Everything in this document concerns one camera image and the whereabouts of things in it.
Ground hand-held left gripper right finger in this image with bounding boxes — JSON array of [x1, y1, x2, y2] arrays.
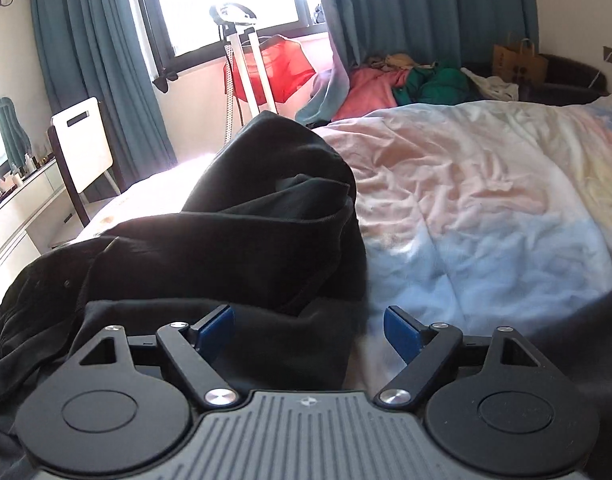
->
[[378, 306, 557, 409]]

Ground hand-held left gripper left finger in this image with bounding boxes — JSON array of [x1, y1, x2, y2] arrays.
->
[[66, 305, 239, 409]]

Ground black pants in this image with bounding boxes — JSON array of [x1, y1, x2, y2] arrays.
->
[[0, 110, 371, 466]]

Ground pastel tie-dye duvet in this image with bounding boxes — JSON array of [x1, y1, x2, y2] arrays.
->
[[81, 92, 612, 393]]

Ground dark cloth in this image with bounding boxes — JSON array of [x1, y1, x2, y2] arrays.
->
[[528, 287, 612, 480]]

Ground white chair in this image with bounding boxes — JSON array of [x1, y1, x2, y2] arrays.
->
[[47, 97, 123, 227]]

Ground white dressing table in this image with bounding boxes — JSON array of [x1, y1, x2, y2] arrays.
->
[[0, 160, 69, 267]]

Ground pink cloth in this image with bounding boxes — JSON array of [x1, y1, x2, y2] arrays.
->
[[331, 67, 413, 122]]

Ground light blue lilac cloth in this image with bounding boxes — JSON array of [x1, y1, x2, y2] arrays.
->
[[295, 67, 351, 127]]

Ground green cloth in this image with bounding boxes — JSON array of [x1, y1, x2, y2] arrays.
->
[[391, 61, 487, 107]]

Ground row of cosmetic bottles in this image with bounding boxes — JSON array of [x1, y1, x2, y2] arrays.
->
[[0, 152, 55, 211]]

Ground white cloth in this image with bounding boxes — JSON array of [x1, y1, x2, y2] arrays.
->
[[461, 67, 520, 102]]

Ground red garment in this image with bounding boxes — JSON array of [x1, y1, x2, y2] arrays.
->
[[230, 35, 318, 104]]

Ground beige cloth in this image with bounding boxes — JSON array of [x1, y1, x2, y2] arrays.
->
[[363, 52, 418, 72]]

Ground white garment steamer stand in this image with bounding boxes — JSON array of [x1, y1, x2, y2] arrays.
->
[[208, 2, 281, 147]]

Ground dressing table mirror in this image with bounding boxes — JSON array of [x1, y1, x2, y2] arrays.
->
[[0, 95, 33, 178]]

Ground brown paper bag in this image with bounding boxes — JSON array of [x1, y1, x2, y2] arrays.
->
[[492, 34, 550, 84]]

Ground teal curtain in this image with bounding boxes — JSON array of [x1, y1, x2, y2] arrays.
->
[[30, 0, 181, 183], [316, 0, 542, 126]]

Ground black armchair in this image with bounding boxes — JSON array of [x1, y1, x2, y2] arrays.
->
[[461, 52, 610, 107]]

